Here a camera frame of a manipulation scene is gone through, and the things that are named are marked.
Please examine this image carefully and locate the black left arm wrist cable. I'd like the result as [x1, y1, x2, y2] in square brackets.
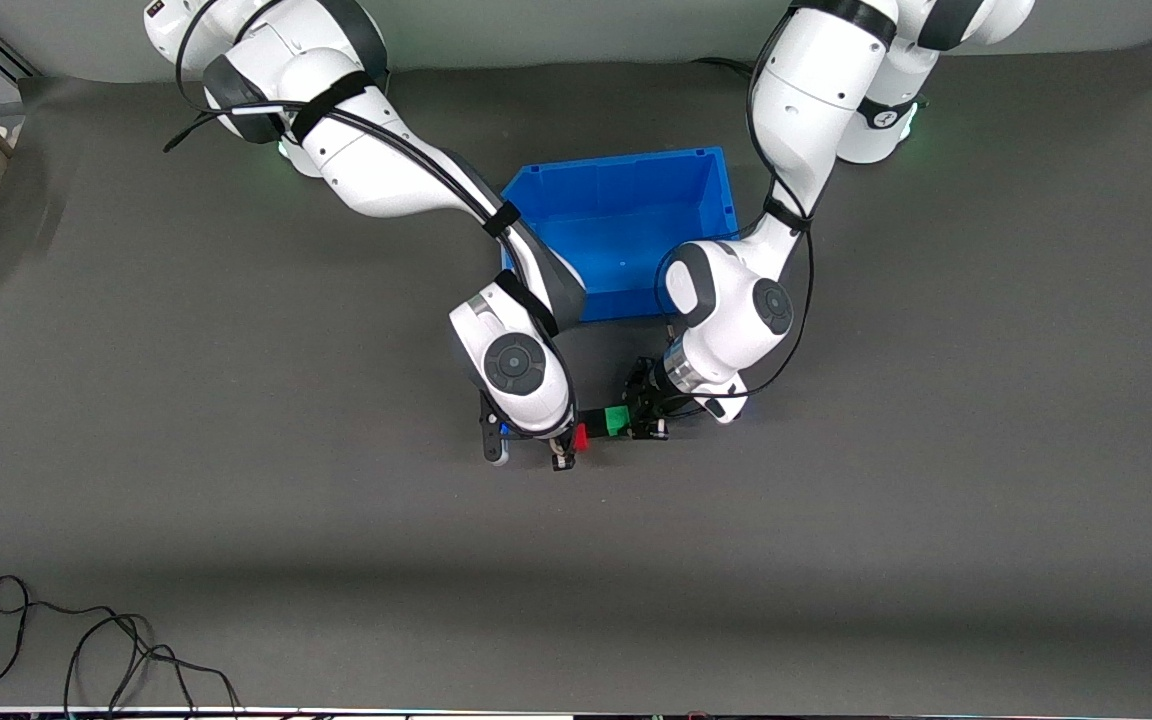
[744, 10, 817, 401]

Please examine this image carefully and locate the dark grey table mat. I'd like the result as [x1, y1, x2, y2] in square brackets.
[0, 35, 1152, 713]

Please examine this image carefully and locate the blue plastic storage bin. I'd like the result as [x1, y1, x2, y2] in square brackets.
[499, 147, 740, 323]

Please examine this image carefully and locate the loose thin black cable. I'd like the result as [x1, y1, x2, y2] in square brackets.
[0, 575, 242, 713]

